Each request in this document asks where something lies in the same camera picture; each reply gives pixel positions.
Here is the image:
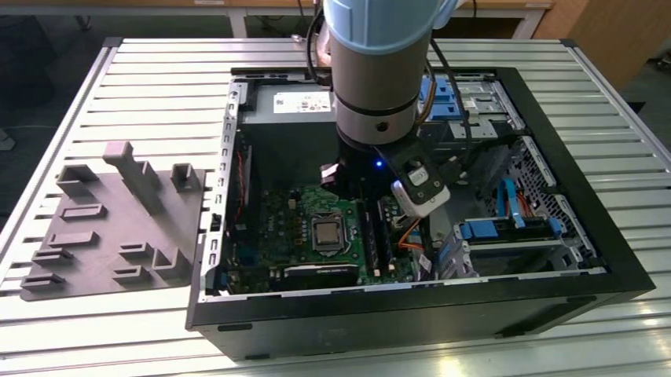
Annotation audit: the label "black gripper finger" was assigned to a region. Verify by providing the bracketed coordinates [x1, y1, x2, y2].
[318, 162, 346, 194]

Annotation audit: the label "blue RAM stick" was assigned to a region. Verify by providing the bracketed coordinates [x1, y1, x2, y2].
[360, 199, 382, 274]

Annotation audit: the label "grey power supply unit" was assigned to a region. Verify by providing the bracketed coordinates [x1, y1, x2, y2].
[238, 84, 340, 189]

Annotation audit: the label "green motherboard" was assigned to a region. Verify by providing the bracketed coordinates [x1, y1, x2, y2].
[224, 182, 420, 294]

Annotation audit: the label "silver CPU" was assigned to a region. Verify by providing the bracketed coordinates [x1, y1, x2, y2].
[314, 223, 343, 247]

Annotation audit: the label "metal CPU socket cover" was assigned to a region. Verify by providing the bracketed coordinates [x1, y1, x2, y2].
[310, 214, 350, 258]

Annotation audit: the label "blue plastic drive latch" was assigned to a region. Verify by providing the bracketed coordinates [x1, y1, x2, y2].
[420, 74, 467, 122]

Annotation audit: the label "metal drive cage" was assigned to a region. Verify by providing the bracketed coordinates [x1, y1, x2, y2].
[419, 76, 526, 166]

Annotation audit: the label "black graphics card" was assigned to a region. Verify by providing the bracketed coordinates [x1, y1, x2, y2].
[270, 262, 362, 292]

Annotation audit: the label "hard disk in blue carrier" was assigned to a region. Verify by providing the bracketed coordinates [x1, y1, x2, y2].
[454, 218, 566, 243]

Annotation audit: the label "grey metal disk bay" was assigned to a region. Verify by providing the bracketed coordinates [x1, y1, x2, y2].
[451, 215, 613, 278]

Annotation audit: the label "black PC case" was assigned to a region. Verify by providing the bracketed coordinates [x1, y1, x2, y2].
[184, 65, 661, 361]

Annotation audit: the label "grey parts rack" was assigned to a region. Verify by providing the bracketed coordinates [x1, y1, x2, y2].
[18, 141, 207, 302]

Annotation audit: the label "brown wooden cabinet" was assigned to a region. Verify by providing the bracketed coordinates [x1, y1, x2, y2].
[534, 0, 671, 93]

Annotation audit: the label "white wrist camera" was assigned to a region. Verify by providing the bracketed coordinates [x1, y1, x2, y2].
[390, 155, 454, 218]

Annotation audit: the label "black camera cable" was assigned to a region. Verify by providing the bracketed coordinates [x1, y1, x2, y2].
[424, 37, 476, 185]

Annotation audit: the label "red twisted wire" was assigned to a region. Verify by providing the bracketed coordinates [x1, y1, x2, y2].
[232, 148, 251, 229]

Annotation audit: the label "orange wire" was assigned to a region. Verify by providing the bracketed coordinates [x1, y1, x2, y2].
[396, 218, 432, 251]

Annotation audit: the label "black cable bundle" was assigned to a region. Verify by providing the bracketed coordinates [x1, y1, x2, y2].
[392, 137, 518, 231]

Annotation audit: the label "brown arm cable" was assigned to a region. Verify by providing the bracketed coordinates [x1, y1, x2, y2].
[419, 67, 438, 127]

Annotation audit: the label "blue flat wire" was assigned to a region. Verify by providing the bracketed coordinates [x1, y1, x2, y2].
[495, 177, 527, 231]

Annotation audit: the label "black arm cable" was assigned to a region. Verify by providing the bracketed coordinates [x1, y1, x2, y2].
[306, 7, 334, 94]

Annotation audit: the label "white desk frame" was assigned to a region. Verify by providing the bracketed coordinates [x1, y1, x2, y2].
[72, 0, 556, 40]

